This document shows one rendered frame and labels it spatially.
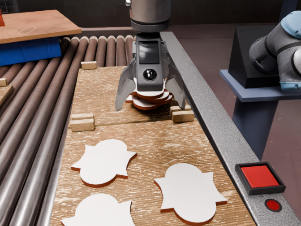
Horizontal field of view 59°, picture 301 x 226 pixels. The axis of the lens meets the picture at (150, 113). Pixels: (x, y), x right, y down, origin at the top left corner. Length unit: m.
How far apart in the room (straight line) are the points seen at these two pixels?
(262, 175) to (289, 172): 1.52
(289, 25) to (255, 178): 0.53
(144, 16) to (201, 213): 0.35
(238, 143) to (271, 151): 1.57
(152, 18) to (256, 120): 0.81
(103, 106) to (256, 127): 0.69
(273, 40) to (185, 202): 0.69
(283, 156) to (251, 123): 1.10
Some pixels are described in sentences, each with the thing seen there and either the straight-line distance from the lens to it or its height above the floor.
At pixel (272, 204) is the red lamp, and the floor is 0.92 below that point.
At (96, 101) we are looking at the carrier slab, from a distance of 0.84.
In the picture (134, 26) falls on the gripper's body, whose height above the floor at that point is 1.22.
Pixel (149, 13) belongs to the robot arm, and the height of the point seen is 1.24.
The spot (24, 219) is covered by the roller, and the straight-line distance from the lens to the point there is 0.57.
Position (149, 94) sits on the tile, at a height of 1.00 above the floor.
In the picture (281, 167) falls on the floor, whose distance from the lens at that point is 2.17.
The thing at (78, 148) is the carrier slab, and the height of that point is 0.94.
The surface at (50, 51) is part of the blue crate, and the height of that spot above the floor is 0.95.
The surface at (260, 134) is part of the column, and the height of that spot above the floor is 0.65.
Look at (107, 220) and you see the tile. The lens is 0.49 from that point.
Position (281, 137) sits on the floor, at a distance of 2.47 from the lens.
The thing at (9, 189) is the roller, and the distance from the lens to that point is 0.64.
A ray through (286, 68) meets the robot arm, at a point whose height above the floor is 1.02.
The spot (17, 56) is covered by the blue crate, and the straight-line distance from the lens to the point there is 1.27.
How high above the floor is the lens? 1.34
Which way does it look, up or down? 32 degrees down
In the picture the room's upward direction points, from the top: straight up
